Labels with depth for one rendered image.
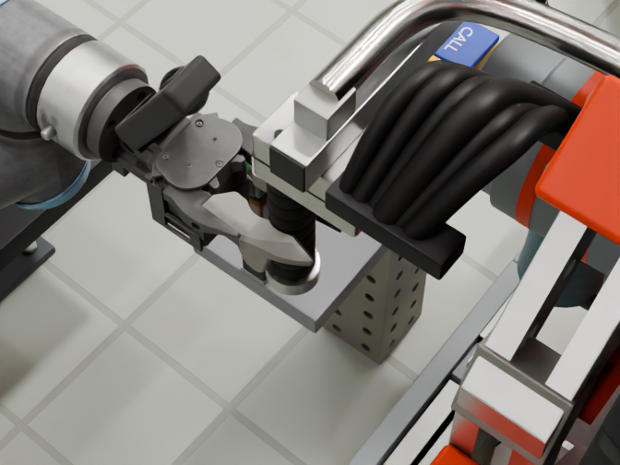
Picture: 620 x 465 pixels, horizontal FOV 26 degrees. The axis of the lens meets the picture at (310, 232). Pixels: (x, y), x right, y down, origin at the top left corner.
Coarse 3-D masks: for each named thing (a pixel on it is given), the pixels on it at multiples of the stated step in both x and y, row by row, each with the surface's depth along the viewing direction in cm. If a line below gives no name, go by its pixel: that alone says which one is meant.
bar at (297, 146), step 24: (456, 24) 94; (408, 48) 90; (432, 48) 93; (384, 72) 89; (408, 72) 91; (360, 96) 88; (384, 96) 90; (360, 120) 89; (288, 144) 86; (312, 144) 86; (336, 144) 87; (288, 168) 86; (312, 168) 86
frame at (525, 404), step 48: (576, 240) 75; (528, 288) 77; (528, 336) 78; (576, 336) 76; (480, 384) 78; (528, 384) 77; (576, 384) 76; (480, 432) 83; (528, 432) 77; (576, 432) 114
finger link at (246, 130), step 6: (234, 120) 105; (240, 120) 105; (240, 126) 105; (246, 126) 105; (252, 126) 105; (246, 132) 105; (252, 132) 105; (246, 138) 104; (246, 144) 104; (252, 144) 104; (240, 150) 104; (246, 150) 104; (252, 150) 104; (246, 156) 104
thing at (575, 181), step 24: (600, 96) 66; (576, 120) 66; (600, 120) 66; (576, 144) 66; (600, 144) 66; (552, 168) 66; (576, 168) 66; (600, 168) 66; (552, 192) 66; (576, 192) 66; (600, 192) 65; (576, 216) 66; (600, 216) 65
